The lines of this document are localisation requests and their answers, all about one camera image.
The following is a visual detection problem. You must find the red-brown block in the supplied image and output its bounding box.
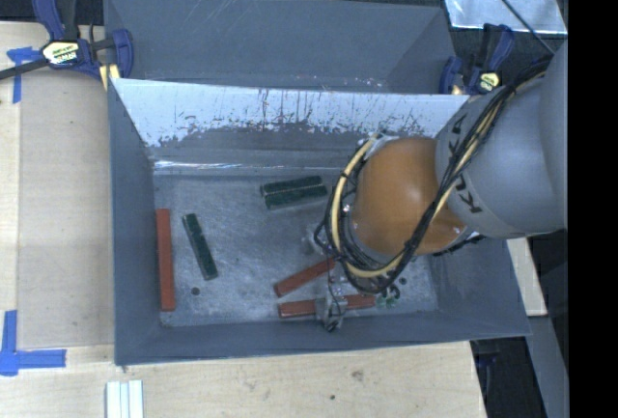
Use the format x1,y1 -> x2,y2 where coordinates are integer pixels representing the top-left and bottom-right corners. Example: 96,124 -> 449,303
276,293 -> 379,320
272,257 -> 337,298
154,208 -> 177,313

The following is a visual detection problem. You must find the grey metal bin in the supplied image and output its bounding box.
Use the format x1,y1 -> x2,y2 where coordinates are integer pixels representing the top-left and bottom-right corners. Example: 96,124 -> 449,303
101,0 -> 533,367

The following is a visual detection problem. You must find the pale wood flat board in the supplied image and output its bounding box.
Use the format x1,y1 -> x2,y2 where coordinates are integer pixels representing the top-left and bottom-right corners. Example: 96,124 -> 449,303
16,68 -> 117,350

